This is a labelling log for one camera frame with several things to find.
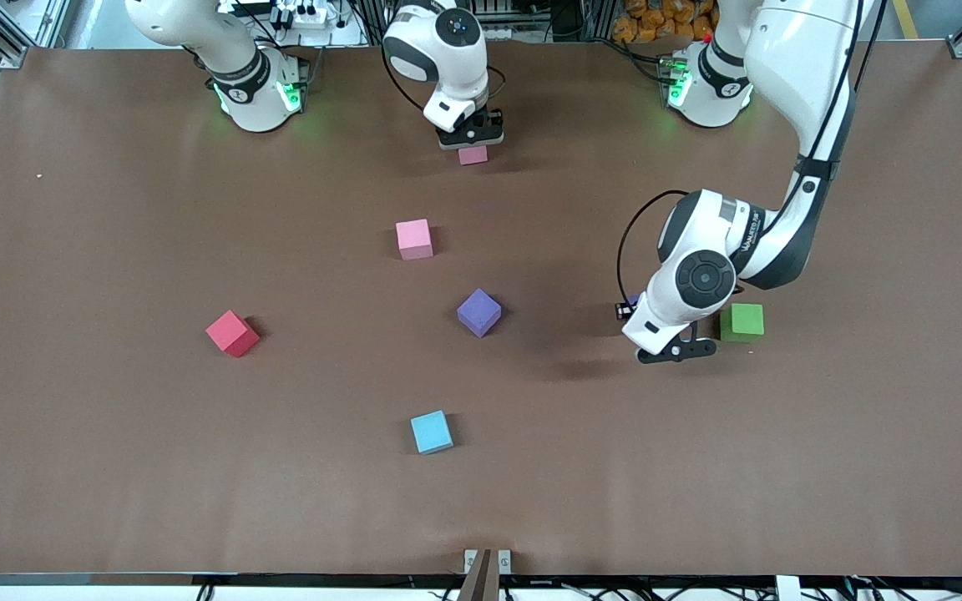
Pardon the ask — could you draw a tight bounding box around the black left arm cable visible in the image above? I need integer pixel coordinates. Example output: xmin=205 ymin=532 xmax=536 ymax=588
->
xmin=615 ymin=189 xmax=692 ymax=311

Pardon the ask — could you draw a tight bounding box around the black base cable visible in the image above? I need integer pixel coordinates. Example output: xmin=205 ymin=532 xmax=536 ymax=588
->
xmin=609 ymin=35 xmax=670 ymax=69

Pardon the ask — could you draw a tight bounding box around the black equipment rack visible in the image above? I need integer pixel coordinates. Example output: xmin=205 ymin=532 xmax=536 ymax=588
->
xmin=481 ymin=0 xmax=615 ymax=44

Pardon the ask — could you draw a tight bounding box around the orange snack bag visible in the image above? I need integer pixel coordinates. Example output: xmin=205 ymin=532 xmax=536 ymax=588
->
xmin=613 ymin=0 xmax=717 ymax=44

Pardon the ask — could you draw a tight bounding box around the light blue foam block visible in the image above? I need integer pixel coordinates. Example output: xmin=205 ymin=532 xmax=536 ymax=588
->
xmin=410 ymin=410 xmax=454 ymax=455

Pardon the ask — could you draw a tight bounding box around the red foam block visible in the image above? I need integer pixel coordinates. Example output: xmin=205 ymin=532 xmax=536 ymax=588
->
xmin=205 ymin=310 xmax=261 ymax=359

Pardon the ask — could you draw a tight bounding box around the white power strip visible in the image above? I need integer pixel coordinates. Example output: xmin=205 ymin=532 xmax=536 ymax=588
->
xmin=268 ymin=0 xmax=329 ymax=27

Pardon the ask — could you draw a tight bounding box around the small metal bracket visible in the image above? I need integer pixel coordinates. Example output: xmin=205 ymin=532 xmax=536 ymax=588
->
xmin=463 ymin=548 xmax=513 ymax=576

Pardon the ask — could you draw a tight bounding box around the green foam block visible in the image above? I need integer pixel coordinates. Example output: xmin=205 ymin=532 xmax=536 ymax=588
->
xmin=719 ymin=302 xmax=765 ymax=344

